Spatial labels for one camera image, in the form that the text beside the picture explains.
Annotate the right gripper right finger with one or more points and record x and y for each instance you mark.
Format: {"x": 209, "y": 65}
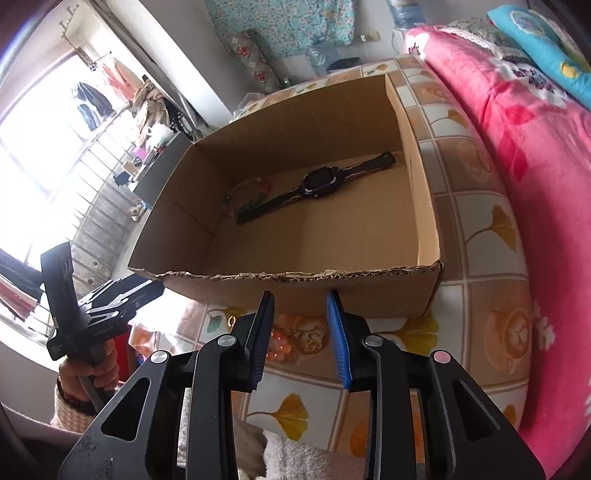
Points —
{"x": 428, "y": 417}

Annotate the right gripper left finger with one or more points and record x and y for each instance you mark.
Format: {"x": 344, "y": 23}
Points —
{"x": 173, "y": 418}

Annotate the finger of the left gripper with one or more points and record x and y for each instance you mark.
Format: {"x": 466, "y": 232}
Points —
{"x": 111, "y": 290}
{"x": 134, "y": 299}

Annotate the pink purple smart watch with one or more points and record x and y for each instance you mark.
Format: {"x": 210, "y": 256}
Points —
{"x": 315, "y": 185}

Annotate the left hand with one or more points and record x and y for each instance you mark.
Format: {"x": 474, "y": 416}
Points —
{"x": 105, "y": 374}

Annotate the metal balcony railing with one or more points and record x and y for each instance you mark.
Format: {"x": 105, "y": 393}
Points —
{"x": 80, "y": 202}

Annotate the dark grey cabinet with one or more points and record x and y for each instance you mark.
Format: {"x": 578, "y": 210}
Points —
{"x": 153, "y": 178}

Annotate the tiled pattern tablecloth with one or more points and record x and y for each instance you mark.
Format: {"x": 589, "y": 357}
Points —
{"x": 480, "y": 313}

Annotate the brown cardboard box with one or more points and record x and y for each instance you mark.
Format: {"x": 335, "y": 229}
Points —
{"x": 375, "y": 240}

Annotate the rolled patterned mat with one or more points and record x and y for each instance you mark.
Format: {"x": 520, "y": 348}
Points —
{"x": 251, "y": 56}

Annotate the pink floral blanket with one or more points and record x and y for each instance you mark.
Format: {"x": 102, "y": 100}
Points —
{"x": 540, "y": 140}

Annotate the blue cartoon pillow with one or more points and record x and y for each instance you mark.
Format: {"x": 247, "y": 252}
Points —
{"x": 550, "y": 47}

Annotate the blue water jug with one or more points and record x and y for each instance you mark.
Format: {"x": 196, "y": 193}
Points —
{"x": 406, "y": 14}

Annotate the teal floral wall cloth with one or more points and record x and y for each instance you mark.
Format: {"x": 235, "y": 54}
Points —
{"x": 284, "y": 28}

